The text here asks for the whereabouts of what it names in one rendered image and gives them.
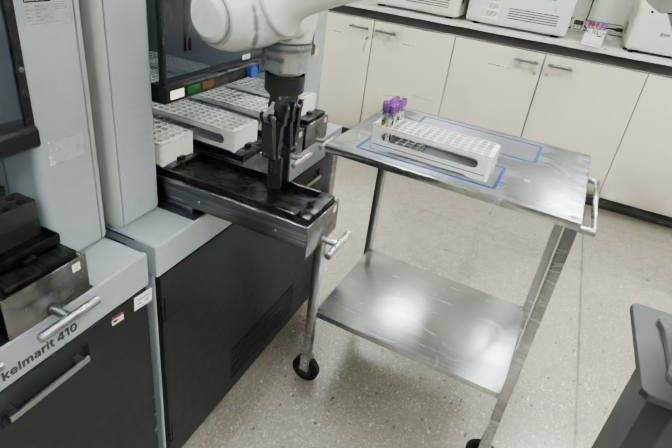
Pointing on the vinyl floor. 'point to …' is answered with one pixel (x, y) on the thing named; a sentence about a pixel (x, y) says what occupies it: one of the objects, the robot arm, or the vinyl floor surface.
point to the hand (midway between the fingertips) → (278, 169)
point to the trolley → (428, 288)
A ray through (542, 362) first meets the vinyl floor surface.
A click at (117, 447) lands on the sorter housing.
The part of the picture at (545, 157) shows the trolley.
